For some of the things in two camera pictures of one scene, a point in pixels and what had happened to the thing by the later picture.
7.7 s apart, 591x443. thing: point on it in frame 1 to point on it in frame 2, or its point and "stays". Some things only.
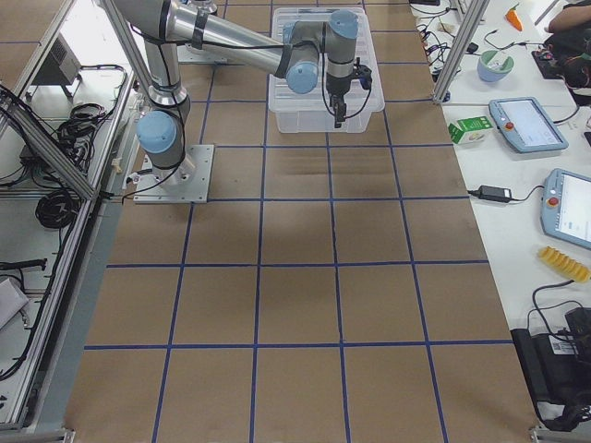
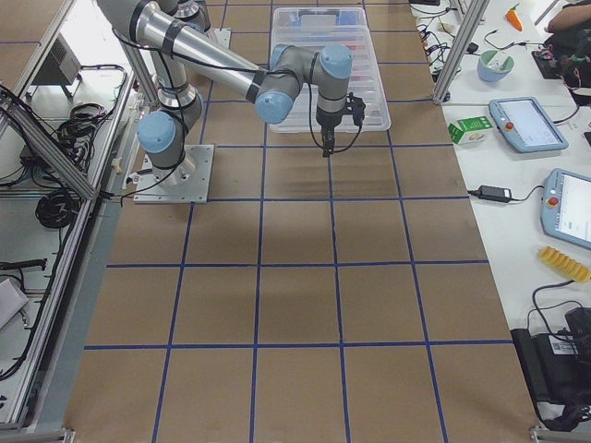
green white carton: [470, 130] stays
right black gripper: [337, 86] to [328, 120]
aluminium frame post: [459, 46] stays
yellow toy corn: [564, 264] stays
